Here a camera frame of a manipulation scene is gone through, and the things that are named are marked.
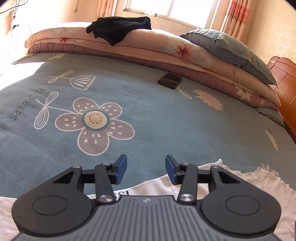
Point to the black smartphone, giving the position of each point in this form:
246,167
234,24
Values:
170,80

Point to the bright window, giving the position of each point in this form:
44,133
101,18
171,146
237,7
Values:
173,9

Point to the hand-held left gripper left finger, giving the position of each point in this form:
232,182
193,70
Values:
122,169

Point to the blue floral bed sheet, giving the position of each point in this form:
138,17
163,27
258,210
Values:
161,115

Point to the small blue-grey pillow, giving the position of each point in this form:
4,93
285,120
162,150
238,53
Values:
270,114

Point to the white printed t-shirt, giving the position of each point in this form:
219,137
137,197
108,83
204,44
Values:
266,185

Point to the mauve floral folded quilt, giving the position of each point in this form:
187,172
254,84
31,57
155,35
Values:
92,49

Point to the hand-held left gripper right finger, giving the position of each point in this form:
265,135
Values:
171,169

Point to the wooden bed headboard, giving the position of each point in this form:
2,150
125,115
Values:
286,92

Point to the black garment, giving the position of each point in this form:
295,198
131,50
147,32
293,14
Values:
115,27

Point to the cream floral folded quilt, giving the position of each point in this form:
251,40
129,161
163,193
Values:
150,41

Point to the large blue-grey pillow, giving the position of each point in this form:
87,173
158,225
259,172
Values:
226,48

